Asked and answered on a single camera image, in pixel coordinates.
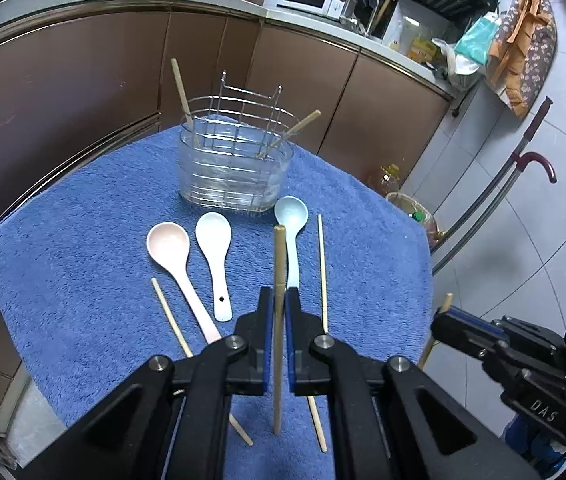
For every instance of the light blue plastic spoon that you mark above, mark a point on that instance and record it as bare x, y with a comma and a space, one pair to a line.
290, 212

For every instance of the blue terry towel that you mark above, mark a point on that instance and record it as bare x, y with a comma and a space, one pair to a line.
88, 285

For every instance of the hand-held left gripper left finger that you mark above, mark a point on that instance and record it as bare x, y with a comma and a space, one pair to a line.
267, 360

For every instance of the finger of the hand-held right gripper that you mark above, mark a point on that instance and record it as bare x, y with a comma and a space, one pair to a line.
483, 322
463, 332

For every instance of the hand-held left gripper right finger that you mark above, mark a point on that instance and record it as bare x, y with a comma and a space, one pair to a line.
290, 360

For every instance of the wooden chopstick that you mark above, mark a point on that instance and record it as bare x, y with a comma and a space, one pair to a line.
279, 260
181, 90
321, 270
303, 122
170, 317
447, 302
318, 430

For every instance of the person's right hand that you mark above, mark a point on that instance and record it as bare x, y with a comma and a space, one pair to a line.
528, 445

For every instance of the teal plastic bag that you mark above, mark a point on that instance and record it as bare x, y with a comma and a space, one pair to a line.
478, 37

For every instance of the green capped bottle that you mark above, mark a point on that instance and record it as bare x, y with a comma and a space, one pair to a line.
417, 216

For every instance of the floral orange apron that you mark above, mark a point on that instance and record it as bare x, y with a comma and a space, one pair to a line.
528, 60

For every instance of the yellow package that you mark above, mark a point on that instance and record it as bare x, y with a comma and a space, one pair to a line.
420, 49

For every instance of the cooking oil bottle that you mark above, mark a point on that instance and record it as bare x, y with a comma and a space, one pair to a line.
388, 180

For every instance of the round trash bin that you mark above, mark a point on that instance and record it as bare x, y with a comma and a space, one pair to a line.
403, 205

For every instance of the white plastic spoon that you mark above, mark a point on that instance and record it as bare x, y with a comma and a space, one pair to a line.
213, 240

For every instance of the metal pole straight maroon grip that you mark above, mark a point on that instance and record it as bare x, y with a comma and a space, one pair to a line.
538, 120

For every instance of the brown kitchen cabinets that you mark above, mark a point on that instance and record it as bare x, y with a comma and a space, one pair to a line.
63, 85

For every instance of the pink plastic spoon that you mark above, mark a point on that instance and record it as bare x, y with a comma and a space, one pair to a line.
168, 245

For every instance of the clear plastic bag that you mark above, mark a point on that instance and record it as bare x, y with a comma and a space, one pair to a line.
463, 70

